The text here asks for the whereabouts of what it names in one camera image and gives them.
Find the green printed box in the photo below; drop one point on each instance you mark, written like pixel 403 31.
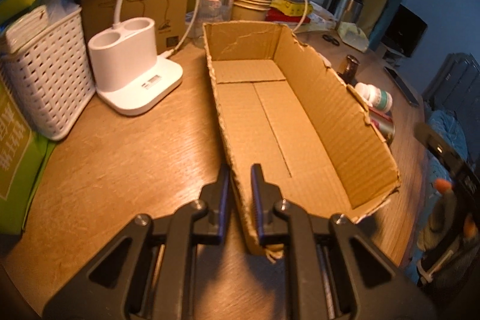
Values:
pixel 24 155

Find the red book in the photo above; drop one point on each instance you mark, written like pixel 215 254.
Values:
pixel 275 15

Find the stack of paper cups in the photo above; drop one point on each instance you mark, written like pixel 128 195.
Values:
pixel 250 10

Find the white desk lamp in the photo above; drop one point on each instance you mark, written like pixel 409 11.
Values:
pixel 129 74

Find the clear plastic jar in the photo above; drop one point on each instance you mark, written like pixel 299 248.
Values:
pixel 210 11

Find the steel thermos cup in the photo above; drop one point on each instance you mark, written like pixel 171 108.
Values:
pixel 348 11

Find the red can yellow lid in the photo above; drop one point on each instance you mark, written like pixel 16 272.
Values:
pixel 384 123

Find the black monitor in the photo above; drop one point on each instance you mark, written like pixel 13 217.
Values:
pixel 404 32

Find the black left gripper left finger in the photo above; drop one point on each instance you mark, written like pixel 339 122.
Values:
pixel 146 271

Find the brown glass bottle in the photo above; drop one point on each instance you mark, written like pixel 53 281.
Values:
pixel 348 69

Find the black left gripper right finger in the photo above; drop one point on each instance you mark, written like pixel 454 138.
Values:
pixel 333 270

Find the pale yellow tissue pack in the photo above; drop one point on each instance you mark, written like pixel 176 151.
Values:
pixel 351 35

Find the yellow packet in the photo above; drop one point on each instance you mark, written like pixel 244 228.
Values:
pixel 294 8

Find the cardboard box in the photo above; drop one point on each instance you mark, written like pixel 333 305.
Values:
pixel 280 104

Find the white woven plastic basket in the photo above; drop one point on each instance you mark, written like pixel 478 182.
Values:
pixel 50 77

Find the white medicine bottle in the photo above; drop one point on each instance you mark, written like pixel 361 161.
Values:
pixel 375 97

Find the black scissors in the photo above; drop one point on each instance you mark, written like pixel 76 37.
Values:
pixel 332 40

